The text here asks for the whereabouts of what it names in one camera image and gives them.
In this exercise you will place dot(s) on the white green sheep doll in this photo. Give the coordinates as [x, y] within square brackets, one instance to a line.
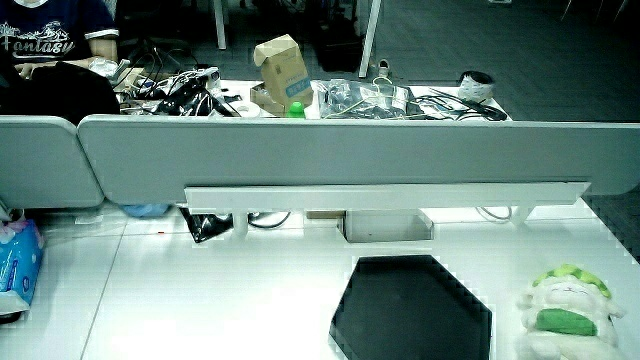
[566, 300]

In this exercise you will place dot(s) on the grey desk divider panel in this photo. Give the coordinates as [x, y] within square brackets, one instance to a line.
[350, 155]

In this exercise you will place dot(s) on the white desk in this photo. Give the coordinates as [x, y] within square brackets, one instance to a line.
[225, 300]

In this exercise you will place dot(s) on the green bottle cap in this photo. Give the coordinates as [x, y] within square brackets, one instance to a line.
[296, 110]

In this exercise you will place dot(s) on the clear plastic bag of parts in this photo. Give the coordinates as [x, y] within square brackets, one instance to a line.
[362, 100]

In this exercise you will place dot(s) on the brown cardboard box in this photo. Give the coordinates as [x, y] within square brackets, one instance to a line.
[285, 72]

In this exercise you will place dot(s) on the black plastic bag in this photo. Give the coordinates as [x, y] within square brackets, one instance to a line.
[205, 225]

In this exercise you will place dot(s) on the white table leg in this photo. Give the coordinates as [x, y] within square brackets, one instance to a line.
[369, 37]
[219, 24]

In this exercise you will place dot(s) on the black hexagonal tray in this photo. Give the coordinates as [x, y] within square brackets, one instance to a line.
[410, 310]

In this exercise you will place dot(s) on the black backpack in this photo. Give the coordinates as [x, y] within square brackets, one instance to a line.
[65, 92]

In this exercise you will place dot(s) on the small grey divider panel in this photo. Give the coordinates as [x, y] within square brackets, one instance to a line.
[40, 160]

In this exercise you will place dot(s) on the blue tissue pack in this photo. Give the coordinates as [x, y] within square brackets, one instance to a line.
[17, 265]

